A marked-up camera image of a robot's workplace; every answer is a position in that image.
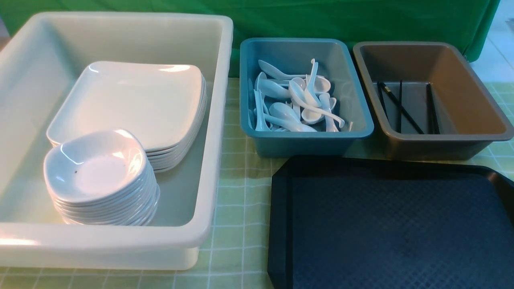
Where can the white bowl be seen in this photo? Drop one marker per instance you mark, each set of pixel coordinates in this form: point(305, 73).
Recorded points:
point(94, 166)

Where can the white spoon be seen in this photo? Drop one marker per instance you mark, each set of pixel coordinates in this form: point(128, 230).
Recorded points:
point(275, 73)
point(282, 115)
point(309, 92)
point(298, 97)

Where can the black chopstick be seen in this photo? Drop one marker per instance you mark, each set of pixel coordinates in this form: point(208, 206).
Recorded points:
point(404, 112)
point(399, 116)
point(380, 93)

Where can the white spoon front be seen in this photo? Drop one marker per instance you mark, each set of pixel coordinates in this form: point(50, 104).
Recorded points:
point(282, 115)

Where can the teal plastic bin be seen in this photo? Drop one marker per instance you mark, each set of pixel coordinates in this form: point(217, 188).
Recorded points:
point(337, 87)

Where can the stack of white square plates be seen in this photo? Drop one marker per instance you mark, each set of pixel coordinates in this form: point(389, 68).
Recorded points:
point(163, 106)

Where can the black serving tray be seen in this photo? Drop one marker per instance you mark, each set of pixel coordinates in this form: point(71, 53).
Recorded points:
point(338, 223)

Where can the green checked tablecloth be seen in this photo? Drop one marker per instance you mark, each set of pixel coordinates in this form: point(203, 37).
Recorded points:
point(234, 254)

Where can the large white plastic tub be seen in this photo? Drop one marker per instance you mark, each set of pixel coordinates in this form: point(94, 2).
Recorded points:
point(39, 66)

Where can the stack of white bowls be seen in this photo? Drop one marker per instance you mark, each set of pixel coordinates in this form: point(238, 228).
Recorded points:
point(136, 208)

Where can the brown plastic bin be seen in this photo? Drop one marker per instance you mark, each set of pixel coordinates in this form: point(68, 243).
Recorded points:
point(445, 97)

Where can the green backdrop cloth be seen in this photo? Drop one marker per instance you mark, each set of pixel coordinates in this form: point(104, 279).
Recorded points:
point(462, 23)

